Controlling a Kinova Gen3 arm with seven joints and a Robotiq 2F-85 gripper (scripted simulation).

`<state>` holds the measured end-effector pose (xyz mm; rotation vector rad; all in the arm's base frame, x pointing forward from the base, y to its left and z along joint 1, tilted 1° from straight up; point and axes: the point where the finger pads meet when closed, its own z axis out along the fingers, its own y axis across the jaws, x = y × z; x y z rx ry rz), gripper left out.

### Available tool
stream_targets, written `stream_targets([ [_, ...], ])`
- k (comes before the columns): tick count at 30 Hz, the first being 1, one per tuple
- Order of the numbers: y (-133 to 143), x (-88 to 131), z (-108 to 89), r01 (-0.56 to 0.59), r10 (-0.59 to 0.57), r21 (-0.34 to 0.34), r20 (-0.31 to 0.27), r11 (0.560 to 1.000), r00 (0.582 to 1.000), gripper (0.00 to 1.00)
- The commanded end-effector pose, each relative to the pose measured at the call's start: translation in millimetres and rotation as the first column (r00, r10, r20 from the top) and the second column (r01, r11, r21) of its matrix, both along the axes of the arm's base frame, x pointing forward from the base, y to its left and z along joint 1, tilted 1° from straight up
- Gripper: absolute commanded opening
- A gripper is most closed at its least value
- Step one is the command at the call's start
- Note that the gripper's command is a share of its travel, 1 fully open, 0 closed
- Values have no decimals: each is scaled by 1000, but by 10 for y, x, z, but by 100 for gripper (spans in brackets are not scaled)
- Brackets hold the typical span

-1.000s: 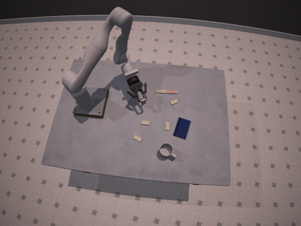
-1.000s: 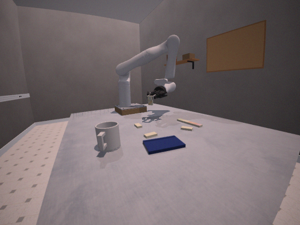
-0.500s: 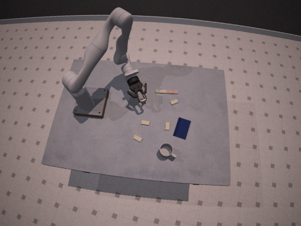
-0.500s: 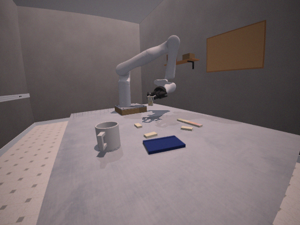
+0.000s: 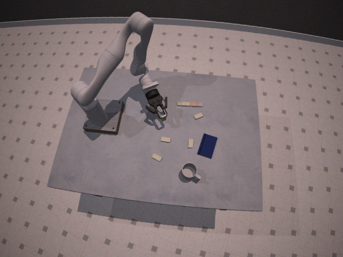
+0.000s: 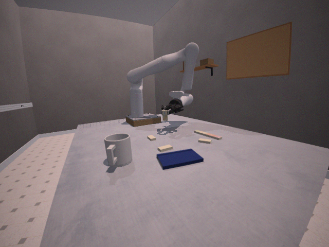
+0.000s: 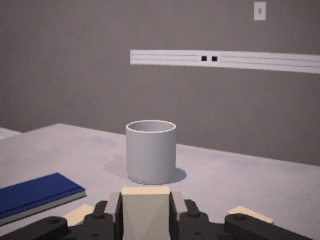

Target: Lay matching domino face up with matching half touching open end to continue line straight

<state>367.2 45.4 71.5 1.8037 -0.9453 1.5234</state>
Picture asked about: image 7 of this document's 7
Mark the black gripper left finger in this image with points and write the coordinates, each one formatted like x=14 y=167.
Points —
x=105 y=224

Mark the grey cup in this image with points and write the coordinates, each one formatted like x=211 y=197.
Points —
x=151 y=155

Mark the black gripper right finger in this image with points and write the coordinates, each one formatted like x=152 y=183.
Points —
x=195 y=225

